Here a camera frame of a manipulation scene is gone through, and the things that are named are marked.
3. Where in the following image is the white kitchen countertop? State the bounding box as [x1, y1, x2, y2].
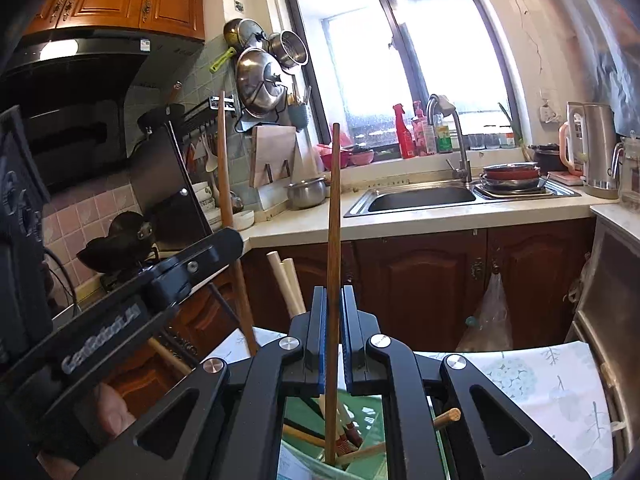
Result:
[50, 170, 640, 321]

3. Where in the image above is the large steel pot lid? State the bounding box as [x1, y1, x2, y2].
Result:
[235, 47, 290, 120]

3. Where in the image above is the black cooking pot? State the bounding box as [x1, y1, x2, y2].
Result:
[527, 142, 563, 173]

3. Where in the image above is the clear plastic bag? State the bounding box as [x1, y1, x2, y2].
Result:
[455, 270, 515, 353]

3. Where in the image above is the green dish soap bottle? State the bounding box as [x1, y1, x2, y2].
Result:
[434, 112, 454, 155]

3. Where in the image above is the small steel pot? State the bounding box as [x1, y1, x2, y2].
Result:
[285, 177, 328, 211]

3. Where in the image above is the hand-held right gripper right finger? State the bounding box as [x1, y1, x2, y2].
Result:
[341, 285, 592, 480]

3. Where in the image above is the black splash guard panel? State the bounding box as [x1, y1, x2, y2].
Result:
[127, 120, 213, 253]

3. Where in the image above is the black range hood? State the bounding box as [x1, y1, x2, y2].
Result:
[0, 27, 206, 196]

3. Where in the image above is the red spray bottle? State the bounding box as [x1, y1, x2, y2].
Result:
[392, 103, 417, 160]

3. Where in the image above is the mint green utensil holder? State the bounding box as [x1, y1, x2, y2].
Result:
[275, 387, 453, 480]

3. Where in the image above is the green hanging utensil cup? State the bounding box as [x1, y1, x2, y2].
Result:
[287, 85, 313, 131]

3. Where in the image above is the glass pitcher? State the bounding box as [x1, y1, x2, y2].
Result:
[610, 130, 640, 213]

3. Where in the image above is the black wok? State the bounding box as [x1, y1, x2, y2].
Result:
[77, 210, 161, 276]

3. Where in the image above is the pink soap bottle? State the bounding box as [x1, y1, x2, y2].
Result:
[411, 101, 437, 157]

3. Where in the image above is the brass pan green handle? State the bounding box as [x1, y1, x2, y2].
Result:
[209, 18, 261, 73]

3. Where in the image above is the steel colander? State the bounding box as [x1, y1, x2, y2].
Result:
[267, 30, 309, 72]

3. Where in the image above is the dark brown wooden chopstick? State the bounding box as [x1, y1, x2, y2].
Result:
[324, 123, 342, 463]

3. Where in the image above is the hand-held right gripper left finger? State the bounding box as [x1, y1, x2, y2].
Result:
[75, 285, 328, 480]

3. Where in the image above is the steel kitchen faucet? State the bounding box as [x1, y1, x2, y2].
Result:
[426, 93, 473, 184]

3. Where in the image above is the person's left hand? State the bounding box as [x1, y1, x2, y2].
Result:
[96, 384, 137, 442]

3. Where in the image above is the black wall rack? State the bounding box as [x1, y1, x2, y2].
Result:
[180, 94, 236, 131]

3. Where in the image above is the red plastic basket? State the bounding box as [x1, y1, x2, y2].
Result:
[316, 143, 349, 171]

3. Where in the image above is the wooden cutting board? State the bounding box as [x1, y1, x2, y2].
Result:
[249, 125, 303, 190]

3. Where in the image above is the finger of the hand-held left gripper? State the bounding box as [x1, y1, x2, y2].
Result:
[145, 226, 245, 308]

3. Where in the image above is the leaf print teal tablecloth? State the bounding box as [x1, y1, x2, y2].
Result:
[200, 327, 621, 480]

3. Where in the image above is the clear plastic wall sheet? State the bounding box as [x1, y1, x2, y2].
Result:
[530, 0, 640, 136]

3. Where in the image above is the grey metal appliance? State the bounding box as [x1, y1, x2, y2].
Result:
[565, 200, 640, 461]

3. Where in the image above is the kitchen window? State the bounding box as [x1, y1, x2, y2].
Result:
[281, 0, 523, 163]

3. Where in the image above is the steel electric kettle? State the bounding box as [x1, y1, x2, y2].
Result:
[558, 101, 621, 200]

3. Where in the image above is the stainless steel sink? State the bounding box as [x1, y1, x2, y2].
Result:
[342, 182, 478, 218]

